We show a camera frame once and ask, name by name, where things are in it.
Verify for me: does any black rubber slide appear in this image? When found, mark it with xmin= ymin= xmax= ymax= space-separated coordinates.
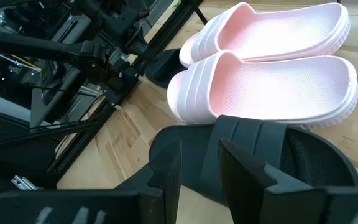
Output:
xmin=149 ymin=114 xmax=358 ymax=208

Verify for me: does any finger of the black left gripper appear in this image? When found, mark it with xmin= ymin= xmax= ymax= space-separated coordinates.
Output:
xmin=144 ymin=49 xmax=183 ymax=90

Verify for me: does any black aluminium rig frame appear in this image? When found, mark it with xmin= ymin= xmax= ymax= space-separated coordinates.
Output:
xmin=0 ymin=0 xmax=204 ymax=191

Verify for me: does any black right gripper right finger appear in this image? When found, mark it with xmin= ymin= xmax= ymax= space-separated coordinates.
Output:
xmin=218 ymin=138 xmax=329 ymax=224

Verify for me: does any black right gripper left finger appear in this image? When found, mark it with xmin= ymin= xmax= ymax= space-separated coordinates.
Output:
xmin=115 ymin=139 xmax=183 ymax=224

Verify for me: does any black computer mouse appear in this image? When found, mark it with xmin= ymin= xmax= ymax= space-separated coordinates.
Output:
xmin=40 ymin=80 xmax=63 ymax=106

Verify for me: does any pink rubber slide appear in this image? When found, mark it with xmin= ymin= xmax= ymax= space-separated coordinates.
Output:
xmin=178 ymin=1 xmax=352 ymax=68
xmin=166 ymin=49 xmax=358 ymax=131

